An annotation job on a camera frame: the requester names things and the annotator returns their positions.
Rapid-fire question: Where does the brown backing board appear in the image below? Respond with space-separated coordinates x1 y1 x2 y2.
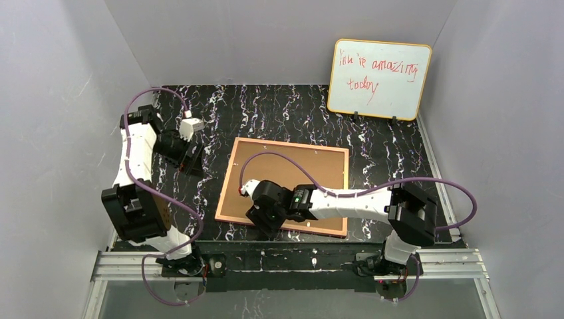
220 142 345 233

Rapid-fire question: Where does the pink wooden photo frame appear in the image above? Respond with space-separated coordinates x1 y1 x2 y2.
214 136 351 239

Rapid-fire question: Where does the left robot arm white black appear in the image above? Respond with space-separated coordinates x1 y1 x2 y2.
101 104 204 260

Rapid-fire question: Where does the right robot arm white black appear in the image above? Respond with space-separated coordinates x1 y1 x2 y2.
239 179 437 266

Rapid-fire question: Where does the whiteboard with red writing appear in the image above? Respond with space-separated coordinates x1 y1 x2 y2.
327 39 432 121

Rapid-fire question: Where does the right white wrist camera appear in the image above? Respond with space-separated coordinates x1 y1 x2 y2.
239 179 260 197

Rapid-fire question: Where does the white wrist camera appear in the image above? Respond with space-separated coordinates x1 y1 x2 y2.
239 179 260 197
178 117 204 142

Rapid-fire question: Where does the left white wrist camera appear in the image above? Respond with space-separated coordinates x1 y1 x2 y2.
178 117 204 142

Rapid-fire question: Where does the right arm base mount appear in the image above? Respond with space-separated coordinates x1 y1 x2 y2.
352 254 423 283

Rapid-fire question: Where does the aluminium rail at front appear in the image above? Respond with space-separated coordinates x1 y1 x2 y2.
92 245 489 281

